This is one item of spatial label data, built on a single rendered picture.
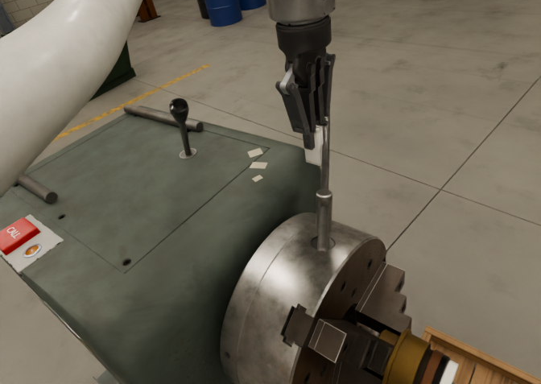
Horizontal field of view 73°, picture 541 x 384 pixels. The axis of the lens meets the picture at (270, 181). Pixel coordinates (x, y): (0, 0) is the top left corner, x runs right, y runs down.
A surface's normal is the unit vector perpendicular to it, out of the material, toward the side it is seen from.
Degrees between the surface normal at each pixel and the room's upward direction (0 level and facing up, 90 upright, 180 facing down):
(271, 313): 36
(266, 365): 58
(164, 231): 0
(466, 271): 0
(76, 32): 52
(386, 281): 4
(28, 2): 90
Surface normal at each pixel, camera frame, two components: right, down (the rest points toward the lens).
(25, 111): 0.86, 0.10
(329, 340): -0.48, -0.32
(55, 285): -0.17, -0.78
